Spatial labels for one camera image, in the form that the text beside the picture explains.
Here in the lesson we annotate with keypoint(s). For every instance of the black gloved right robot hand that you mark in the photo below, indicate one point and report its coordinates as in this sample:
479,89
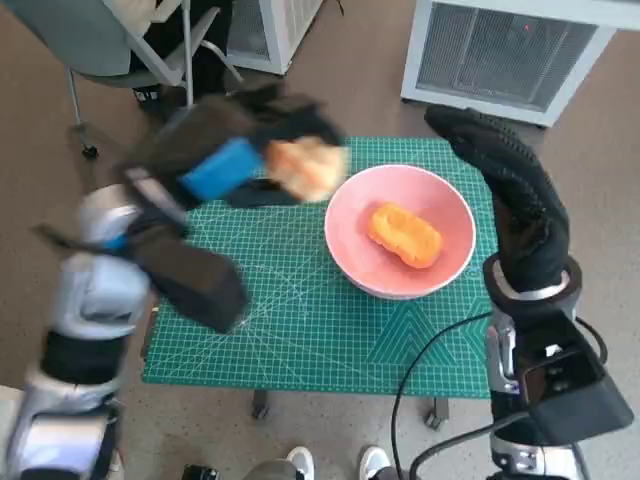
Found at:
530,215

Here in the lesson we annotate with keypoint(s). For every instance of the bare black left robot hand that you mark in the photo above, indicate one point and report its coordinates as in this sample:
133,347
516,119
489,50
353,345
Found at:
220,140

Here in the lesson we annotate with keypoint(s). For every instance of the round toy bread roll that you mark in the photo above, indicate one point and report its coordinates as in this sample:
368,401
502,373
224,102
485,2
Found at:
310,170

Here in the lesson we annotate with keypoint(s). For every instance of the long toy bread loaf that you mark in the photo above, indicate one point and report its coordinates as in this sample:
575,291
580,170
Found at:
405,235

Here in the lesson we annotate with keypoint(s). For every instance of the pink bowl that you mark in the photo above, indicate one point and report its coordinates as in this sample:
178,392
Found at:
360,250

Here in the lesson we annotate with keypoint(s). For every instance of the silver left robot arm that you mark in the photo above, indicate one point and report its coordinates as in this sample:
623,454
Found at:
85,310

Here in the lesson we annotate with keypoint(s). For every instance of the person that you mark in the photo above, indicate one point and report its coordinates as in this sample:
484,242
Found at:
205,55

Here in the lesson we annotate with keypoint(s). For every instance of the small white mesh cabinet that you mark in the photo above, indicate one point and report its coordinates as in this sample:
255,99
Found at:
270,30

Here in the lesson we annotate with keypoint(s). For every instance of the grey office chair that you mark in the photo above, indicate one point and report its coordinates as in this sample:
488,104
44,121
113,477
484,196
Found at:
65,40

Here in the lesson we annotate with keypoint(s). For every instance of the table leg with caster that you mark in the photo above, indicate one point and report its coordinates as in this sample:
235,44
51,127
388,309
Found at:
261,405
436,412

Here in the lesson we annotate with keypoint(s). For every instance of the green cutting mat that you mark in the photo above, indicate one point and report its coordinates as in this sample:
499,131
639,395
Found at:
310,345

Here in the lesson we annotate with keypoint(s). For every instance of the white shoe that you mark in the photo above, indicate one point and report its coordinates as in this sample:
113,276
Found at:
374,462
300,462

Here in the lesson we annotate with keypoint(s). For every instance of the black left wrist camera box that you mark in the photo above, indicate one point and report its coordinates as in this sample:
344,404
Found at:
195,280

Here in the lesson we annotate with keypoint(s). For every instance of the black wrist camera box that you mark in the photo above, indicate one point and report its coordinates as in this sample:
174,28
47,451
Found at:
195,280
575,400

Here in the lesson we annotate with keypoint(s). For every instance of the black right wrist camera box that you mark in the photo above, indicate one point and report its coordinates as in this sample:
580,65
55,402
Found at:
575,400

